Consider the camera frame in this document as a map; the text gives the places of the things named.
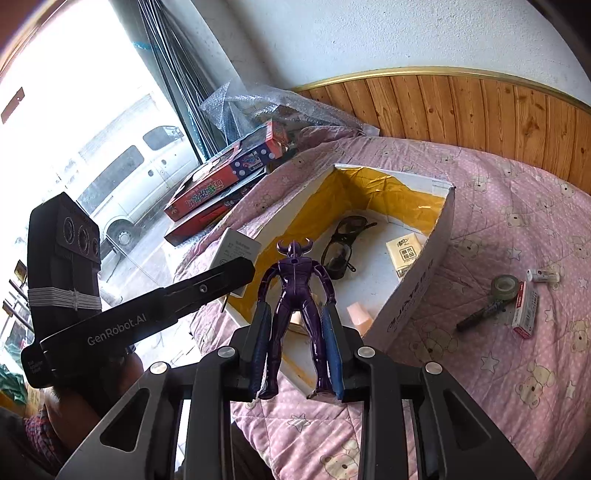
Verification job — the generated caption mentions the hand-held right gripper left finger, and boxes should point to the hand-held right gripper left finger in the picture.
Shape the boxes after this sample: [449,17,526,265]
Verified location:
[55,302,273,480]

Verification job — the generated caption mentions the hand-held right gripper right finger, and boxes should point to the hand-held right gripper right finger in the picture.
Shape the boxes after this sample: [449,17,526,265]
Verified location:
[322,305,539,480]

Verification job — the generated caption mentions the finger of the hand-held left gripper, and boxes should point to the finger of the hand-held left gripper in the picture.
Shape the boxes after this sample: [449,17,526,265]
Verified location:
[163,257,256,320]

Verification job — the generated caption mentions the pink stapler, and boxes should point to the pink stapler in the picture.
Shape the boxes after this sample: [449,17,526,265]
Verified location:
[347,302,374,337]

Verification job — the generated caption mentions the white power adapter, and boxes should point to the white power adapter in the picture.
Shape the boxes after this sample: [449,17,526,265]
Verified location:
[210,227,262,298]

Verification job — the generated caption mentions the purple toy figure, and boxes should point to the purple toy figure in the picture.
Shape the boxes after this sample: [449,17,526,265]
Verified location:
[256,237,335,401]

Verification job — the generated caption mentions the white cardboard box yellow inside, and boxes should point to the white cardboard box yellow inside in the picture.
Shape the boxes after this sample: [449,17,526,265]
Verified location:
[222,162,457,400]

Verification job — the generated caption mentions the beige tissue pack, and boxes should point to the beige tissue pack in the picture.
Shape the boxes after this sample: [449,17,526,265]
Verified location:
[385,233,429,278]

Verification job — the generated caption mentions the black framed glasses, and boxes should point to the black framed glasses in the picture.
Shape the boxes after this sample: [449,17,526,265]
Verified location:
[321,217,378,280]

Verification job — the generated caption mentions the person's left forearm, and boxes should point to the person's left forearm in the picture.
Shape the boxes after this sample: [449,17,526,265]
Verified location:
[23,406,70,467]

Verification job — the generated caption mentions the person's left hand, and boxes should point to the person's left hand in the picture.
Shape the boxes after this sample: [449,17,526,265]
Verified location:
[46,357,144,435]

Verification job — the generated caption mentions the plain red game box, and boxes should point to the plain red game box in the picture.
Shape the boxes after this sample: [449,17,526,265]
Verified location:
[164,175,269,247]

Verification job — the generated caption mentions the red game box dotted end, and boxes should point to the red game box dotted end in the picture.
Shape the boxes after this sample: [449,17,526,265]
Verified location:
[164,121,289,222]

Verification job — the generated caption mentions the white van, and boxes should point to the white van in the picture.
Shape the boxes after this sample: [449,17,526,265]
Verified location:
[76,124,199,247]

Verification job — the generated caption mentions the black marker pen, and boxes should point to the black marker pen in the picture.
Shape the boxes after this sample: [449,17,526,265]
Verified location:
[456,299,506,332]

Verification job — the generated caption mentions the green tape roll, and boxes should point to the green tape roll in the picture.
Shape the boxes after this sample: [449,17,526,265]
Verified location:
[490,274,522,301]

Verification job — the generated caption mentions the crumpled bubble wrap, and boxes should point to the crumpled bubble wrap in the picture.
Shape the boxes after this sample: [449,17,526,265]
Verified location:
[199,80,370,153]

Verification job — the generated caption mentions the red staples box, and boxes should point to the red staples box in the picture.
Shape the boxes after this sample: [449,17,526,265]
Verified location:
[512,281,541,340]

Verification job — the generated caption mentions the pink bear print quilt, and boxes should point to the pink bear print quilt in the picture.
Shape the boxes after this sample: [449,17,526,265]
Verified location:
[173,127,591,480]

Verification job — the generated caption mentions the dark window frame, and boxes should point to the dark window frame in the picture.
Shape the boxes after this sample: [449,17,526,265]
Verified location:
[136,0,241,164]

